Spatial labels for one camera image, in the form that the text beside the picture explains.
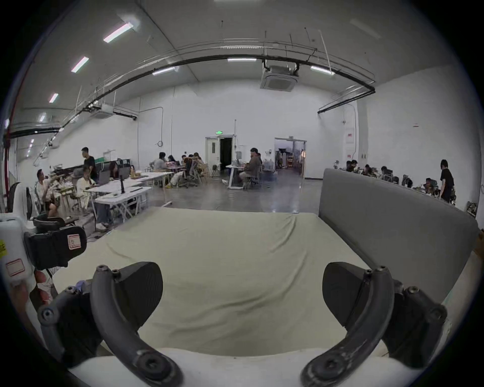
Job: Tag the white desk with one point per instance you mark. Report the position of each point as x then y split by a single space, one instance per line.
235 168

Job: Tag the white folding table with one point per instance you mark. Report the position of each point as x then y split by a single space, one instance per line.
121 194
151 176

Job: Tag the group of people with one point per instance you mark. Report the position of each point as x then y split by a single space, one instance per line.
385 174
177 166

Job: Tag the person's left hand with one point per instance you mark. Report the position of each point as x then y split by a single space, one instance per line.
20 296

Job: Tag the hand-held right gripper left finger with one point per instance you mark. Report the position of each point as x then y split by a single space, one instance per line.
113 325

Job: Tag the grey padded headboard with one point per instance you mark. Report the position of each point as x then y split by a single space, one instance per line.
389 223

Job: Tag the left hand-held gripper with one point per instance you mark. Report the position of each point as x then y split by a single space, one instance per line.
13 245

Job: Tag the bed with pale green sheet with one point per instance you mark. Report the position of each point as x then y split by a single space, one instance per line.
234 264

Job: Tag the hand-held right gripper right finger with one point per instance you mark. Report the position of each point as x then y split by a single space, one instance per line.
372 321

